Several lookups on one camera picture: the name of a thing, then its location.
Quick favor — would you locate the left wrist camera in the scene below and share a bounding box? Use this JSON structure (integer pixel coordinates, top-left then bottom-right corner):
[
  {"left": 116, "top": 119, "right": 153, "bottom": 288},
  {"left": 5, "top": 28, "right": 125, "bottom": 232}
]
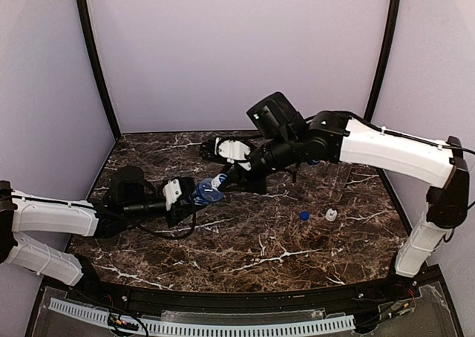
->
[{"left": 160, "top": 177, "right": 195, "bottom": 211}]

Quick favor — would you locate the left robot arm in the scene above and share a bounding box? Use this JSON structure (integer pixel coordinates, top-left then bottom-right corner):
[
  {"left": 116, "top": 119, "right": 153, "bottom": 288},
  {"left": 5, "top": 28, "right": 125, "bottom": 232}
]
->
[{"left": 1, "top": 166, "right": 197, "bottom": 287}]

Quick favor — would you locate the black front table rail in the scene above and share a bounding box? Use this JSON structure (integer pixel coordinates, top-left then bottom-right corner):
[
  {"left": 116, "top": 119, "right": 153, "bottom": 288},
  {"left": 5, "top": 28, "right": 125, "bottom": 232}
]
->
[{"left": 44, "top": 273, "right": 424, "bottom": 318}]

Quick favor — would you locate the short bottle blue label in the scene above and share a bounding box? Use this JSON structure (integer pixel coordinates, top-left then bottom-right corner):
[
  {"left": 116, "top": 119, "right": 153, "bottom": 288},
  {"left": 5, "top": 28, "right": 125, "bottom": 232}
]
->
[{"left": 191, "top": 174, "right": 227, "bottom": 206}]

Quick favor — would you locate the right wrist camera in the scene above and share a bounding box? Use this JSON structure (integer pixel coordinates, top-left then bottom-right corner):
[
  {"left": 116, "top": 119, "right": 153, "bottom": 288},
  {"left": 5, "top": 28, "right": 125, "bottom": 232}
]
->
[{"left": 199, "top": 137, "right": 255, "bottom": 164}]

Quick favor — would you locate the white slotted cable duct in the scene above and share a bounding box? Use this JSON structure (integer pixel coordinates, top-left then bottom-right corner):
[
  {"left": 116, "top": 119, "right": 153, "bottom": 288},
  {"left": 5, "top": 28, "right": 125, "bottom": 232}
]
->
[{"left": 48, "top": 298, "right": 356, "bottom": 336}]

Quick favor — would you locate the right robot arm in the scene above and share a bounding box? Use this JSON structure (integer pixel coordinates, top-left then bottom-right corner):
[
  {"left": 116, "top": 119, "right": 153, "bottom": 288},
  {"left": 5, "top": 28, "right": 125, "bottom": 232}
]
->
[{"left": 216, "top": 92, "right": 470, "bottom": 278}]

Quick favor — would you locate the black frame post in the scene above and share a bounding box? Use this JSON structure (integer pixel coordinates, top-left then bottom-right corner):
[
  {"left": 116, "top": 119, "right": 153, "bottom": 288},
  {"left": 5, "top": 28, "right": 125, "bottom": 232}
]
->
[
  {"left": 364, "top": 0, "right": 401, "bottom": 122},
  {"left": 76, "top": 0, "right": 122, "bottom": 141}
]

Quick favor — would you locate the right black frame post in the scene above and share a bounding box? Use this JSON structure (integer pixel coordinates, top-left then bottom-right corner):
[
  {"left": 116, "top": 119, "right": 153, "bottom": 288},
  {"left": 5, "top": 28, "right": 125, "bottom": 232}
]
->
[{"left": 364, "top": 0, "right": 401, "bottom": 122}]

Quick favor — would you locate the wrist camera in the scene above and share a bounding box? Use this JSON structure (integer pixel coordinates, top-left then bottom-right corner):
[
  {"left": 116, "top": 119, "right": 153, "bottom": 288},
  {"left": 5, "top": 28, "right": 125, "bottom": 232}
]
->
[
  {"left": 199, "top": 137, "right": 255, "bottom": 164},
  {"left": 160, "top": 177, "right": 195, "bottom": 211}
]

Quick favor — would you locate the left black frame post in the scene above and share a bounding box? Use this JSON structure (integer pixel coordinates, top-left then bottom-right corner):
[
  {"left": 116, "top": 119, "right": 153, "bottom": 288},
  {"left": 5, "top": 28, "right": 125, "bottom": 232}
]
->
[{"left": 76, "top": 0, "right": 122, "bottom": 141}]

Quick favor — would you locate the white bottle cap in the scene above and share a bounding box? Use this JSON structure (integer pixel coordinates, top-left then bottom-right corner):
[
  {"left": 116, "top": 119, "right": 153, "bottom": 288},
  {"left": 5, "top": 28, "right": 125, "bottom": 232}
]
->
[{"left": 325, "top": 209, "right": 338, "bottom": 222}]

